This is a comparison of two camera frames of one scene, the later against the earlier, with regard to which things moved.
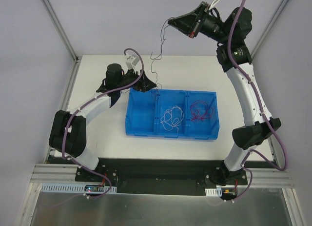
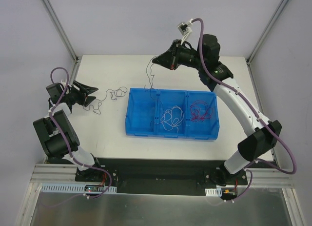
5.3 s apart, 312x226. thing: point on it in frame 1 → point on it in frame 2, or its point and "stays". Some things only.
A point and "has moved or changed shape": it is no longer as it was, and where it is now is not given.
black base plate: (161, 176) stays
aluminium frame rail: (65, 173) stays
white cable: (172, 117) stays
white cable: (172, 118) stays
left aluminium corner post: (59, 26) stays
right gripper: (197, 20) → (174, 56)
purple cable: (155, 93) has moved or changed shape
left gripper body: (139, 80) → (79, 93)
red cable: (200, 110) stays
